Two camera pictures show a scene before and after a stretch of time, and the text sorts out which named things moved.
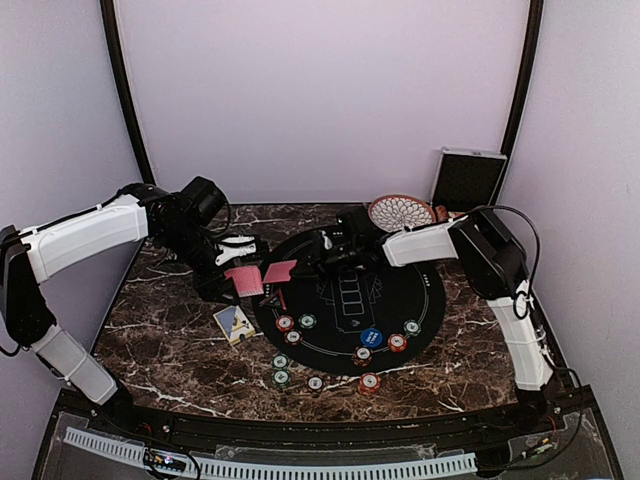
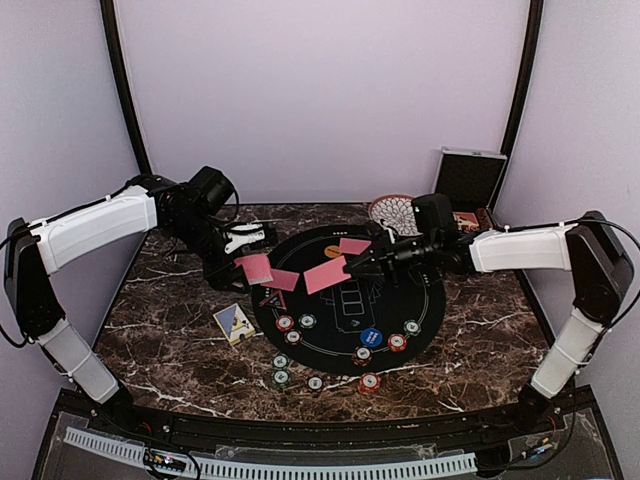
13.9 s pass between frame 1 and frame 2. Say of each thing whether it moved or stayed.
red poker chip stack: stayed
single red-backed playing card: moved
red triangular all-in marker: stayed
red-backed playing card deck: moved
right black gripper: moved
